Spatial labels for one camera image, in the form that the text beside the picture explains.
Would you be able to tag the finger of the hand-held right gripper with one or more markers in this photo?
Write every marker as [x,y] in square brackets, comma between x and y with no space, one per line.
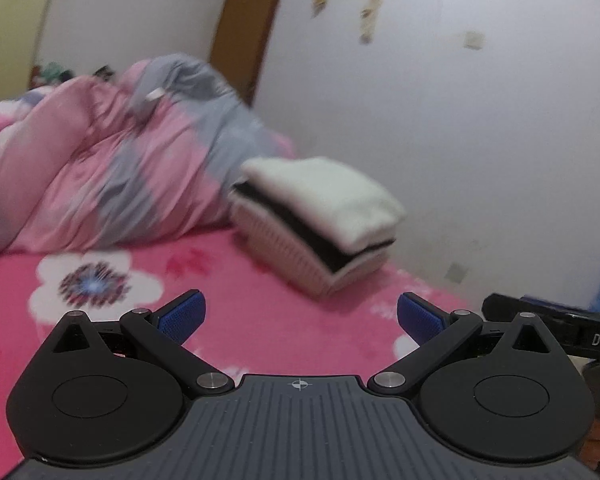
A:
[505,307]

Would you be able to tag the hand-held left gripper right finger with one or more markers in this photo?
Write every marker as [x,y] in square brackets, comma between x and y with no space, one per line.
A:
[420,317]

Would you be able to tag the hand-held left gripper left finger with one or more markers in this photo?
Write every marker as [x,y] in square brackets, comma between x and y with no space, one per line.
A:
[182,314]

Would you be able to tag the white fluffy sweater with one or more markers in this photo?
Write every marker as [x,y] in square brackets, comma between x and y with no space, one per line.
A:
[325,197]

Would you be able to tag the person's right hand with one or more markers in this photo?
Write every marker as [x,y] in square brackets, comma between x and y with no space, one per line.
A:
[597,442]

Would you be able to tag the pink floral bed sheet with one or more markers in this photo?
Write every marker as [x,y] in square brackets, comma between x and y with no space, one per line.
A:
[180,270]

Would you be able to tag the folded pink checked blanket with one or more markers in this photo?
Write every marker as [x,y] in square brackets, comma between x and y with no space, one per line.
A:
[290,250]

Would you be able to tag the folded black garment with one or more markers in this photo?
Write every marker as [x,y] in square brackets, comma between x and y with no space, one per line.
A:
[300,225]

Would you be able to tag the pink grey floral quilt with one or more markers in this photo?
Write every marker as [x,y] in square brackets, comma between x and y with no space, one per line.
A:
[120,150]

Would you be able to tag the small items on shelf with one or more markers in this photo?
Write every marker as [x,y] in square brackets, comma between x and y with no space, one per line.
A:
[55,72]

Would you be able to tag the brown wooden door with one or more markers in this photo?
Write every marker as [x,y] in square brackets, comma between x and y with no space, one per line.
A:
[247,30]

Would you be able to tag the pale yellow wardrobe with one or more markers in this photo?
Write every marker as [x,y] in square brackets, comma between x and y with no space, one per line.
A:
[10,25]

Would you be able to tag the wall socket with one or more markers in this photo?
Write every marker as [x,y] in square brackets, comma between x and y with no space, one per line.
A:
[455,274]

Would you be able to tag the white wall switch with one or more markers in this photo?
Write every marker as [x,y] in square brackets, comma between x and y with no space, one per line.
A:
[474,40]

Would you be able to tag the wall hook rack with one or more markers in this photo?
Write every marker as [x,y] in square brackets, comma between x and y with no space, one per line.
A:
[350,0]

